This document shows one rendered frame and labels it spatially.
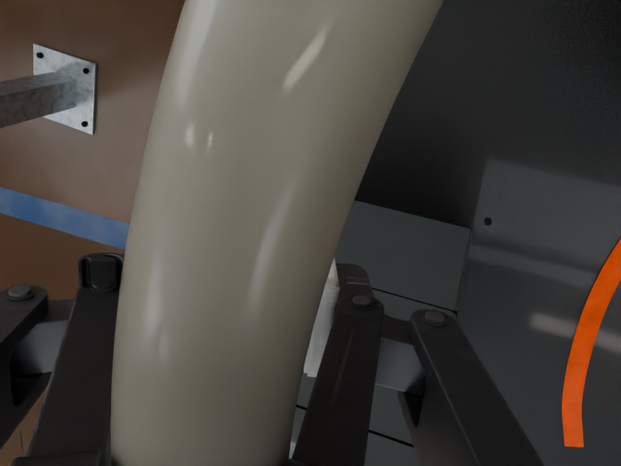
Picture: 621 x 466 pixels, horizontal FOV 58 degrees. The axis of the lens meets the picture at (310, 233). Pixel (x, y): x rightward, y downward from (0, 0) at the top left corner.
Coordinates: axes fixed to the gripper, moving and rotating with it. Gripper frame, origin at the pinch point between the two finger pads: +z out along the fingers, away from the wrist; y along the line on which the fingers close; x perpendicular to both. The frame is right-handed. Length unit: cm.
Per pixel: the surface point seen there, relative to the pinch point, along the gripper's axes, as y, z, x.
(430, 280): 31, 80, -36
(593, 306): 75, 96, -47
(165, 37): -30, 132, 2
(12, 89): -66, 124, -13
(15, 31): -75, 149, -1
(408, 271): 27, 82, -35
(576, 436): 81, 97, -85
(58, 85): -59, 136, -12
